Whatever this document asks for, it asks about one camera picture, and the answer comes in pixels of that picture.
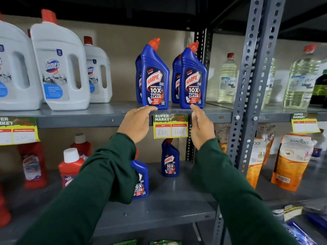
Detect person's right forearm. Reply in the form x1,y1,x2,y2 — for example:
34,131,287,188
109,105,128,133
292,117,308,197
190,138,300,245

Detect person's right hand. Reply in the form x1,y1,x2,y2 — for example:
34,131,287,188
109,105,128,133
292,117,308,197
190,104,216,150

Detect orange white refill pouch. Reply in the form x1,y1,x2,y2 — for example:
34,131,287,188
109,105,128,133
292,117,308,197
246,137,268,189
270,133,314,192
256,123,276,166
214,123,231,153

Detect tall red cleaner bottle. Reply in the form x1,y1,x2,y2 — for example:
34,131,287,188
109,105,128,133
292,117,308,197
18,141,48,190
0,184,12,228

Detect yellow green price tag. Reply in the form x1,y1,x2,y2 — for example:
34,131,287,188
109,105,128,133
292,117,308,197
153,113,189,139
0,116,41,146
291,112,321,134
283,204,303,222

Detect clear pale liquid bottle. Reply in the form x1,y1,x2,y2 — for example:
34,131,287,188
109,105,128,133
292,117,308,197
217,53,238,104
262,58,276,105
283,44,321,110

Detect red bottle with white cap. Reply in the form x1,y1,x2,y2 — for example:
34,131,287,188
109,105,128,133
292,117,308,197
58,148,85,188
71,133,92,161

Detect person's left hand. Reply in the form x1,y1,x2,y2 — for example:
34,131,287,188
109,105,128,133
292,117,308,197
117,105,158,144

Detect dark green bottle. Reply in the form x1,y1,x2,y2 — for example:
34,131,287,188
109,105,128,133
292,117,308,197
310,69,327,106

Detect person's left forearm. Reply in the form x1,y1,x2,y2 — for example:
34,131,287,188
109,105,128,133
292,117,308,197
15,133,140,245

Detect small blue toilet cleaner bottle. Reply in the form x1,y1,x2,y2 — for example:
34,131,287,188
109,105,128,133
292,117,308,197
161,138,180,178
130,149,150,200

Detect grey metal shelving rack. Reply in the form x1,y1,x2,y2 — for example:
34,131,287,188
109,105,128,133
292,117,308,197
204,0,327,245
0,0,220,245

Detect small white pump bottle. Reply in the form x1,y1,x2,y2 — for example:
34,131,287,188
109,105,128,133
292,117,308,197
310,130,325,161

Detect blue plastic packet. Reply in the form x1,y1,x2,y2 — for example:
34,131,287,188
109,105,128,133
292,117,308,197
272,209,319,245
304,211,327,235

